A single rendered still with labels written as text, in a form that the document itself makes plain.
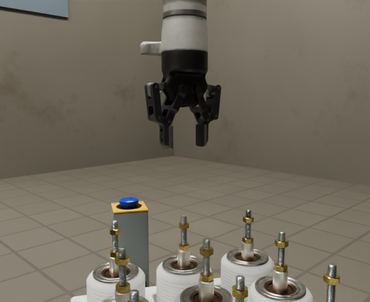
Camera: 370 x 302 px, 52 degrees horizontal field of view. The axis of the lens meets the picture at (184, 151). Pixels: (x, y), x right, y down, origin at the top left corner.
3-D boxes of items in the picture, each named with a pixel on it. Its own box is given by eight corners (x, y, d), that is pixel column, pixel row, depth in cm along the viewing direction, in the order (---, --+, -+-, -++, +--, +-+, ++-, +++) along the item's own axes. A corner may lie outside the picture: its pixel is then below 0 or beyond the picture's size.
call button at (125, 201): (120, 211, 77) (120, 202, 77) (118, 206, 81) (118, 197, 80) (140, 210, 78) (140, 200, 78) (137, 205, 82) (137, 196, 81)
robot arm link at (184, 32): (181, 59, 69) (181, 24, 69) (221, 52, 60) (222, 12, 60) (137, 55, 64) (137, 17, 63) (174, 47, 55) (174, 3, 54)
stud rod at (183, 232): (183, 259, 64) (183, 216, 63) (180, 257, 65) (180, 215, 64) (187, 257, 65) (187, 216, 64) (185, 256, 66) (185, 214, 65)
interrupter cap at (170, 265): (183, 281, 60) (183, 277, 60) (153, 266, 65) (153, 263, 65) (214, 266, 65) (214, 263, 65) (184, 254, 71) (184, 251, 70)
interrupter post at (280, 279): (291, 293, 56) (291, 272, 56) (276, 295, 56) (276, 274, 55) (283, 285, 59) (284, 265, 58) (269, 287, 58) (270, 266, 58)
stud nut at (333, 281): (326, 277, 46) (326, 270, 46) (340, 280, 45) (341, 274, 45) (321, 283, 45) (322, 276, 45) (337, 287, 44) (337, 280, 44)
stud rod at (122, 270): (119, 303, 50) (118, 249, 49) (119, 299, 51) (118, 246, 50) (126, 302, 51) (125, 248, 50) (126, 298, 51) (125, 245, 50)
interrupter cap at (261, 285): (316, 300, 54) (316, 295, 54) (267, 306, 53) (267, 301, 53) (291, 276, 62) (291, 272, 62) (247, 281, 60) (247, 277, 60)
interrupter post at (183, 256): (183, 271, 64) (183, 252, 63) (174, 266, 65) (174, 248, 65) (193, 266, 65) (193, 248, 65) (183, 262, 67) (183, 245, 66)
